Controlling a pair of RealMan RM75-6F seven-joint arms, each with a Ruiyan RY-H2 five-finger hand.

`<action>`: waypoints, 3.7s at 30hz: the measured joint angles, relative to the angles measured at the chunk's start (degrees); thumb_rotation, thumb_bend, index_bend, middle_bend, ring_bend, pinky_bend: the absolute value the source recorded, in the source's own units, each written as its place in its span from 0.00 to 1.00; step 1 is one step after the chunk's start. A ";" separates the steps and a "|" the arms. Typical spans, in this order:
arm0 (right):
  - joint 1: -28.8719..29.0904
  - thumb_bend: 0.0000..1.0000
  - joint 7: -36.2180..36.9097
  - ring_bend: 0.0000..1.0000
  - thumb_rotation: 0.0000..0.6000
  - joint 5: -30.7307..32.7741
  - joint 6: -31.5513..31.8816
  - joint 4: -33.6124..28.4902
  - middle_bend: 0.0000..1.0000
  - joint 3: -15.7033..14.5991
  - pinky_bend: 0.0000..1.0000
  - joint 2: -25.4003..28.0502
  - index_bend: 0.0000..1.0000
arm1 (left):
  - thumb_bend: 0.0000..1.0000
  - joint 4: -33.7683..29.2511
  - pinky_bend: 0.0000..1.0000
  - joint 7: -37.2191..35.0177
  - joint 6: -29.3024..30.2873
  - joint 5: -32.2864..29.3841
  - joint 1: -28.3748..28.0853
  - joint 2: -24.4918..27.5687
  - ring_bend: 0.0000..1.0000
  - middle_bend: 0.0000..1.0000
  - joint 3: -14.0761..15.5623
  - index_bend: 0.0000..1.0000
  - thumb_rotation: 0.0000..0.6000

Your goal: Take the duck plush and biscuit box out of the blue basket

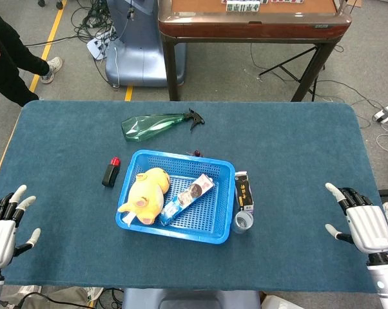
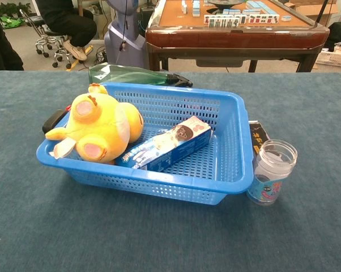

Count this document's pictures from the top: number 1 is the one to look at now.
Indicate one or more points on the black snack box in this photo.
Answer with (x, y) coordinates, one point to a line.
(244, 193)

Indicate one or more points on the blue perforated plastic basket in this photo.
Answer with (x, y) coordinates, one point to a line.
(197, 212)

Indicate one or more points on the person in black clothes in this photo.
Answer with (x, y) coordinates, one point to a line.
(7, 54)

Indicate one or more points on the blue table cloth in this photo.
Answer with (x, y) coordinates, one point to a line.
(294, 180)

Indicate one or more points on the black bottle red cap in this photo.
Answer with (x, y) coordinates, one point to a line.
(111, 174)

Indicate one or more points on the yellow plush toy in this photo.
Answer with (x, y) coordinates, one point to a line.
(147, 193)

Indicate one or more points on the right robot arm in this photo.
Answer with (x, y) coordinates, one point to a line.
(385, 280)

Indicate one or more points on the white power strip with plugs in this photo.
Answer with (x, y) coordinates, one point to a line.
(97, 46)

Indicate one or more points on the blue grey robot torso base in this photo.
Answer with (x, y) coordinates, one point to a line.
(190, 299)

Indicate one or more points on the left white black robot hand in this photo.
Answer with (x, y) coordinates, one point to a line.
(0, 235)

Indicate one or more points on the clear plastic jar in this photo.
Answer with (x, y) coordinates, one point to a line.
(243, 222)

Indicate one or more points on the blue cookie box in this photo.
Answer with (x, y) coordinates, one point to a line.
(187, 198)

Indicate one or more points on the row of green mahjong tiles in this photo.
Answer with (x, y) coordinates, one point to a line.
(243, 7)

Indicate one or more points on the row of red mahjong tiles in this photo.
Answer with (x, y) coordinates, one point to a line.
(285, 1)

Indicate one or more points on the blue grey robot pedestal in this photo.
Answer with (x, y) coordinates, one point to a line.
(139, 51)

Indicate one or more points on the small dark purple grapes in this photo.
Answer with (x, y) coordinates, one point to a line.
(197, 153)

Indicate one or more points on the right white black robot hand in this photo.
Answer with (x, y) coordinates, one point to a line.
(369, 228)

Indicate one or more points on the green spray bottle black trigger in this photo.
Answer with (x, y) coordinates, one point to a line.
(149, 127)

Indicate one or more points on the brown mahjong table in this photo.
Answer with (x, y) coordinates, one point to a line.
(255, 27)

